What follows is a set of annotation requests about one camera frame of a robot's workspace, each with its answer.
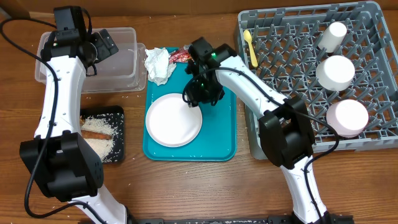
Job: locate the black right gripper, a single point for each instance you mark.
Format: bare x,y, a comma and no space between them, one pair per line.
197,97

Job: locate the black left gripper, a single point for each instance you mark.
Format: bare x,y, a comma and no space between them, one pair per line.
106,46

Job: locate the red snack wrapper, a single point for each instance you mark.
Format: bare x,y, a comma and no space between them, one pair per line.
180,55

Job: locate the white pink plate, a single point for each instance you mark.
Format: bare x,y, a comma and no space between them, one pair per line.
171,122

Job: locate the white napkin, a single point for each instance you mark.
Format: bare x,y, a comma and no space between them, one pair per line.
158,66

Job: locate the yellow plastic spoon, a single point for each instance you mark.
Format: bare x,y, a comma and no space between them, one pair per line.
248,38

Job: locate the orange carrot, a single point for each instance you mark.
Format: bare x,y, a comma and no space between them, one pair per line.
93,135

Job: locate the white rice pile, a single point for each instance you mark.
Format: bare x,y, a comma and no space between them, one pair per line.
109,151

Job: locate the pale green bowl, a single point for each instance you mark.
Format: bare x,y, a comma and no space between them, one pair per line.
335,73

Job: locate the white cup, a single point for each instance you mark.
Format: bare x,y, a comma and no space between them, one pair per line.
333,37

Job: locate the pink bowl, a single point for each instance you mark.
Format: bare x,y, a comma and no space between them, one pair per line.
348,118

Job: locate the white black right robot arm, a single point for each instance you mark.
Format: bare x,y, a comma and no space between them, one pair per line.
285,129

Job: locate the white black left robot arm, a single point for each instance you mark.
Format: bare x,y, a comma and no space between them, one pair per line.
60,161

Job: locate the grey dishwasher rack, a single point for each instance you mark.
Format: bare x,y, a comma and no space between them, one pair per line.
287,46

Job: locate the clear plastic bin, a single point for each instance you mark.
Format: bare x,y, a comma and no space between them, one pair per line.
123,71

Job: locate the teal tray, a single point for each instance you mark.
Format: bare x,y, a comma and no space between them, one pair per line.
217,139

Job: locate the black tray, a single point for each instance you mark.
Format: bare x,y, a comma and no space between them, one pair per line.
101,110

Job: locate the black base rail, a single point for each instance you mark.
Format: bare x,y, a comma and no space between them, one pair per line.
282,219

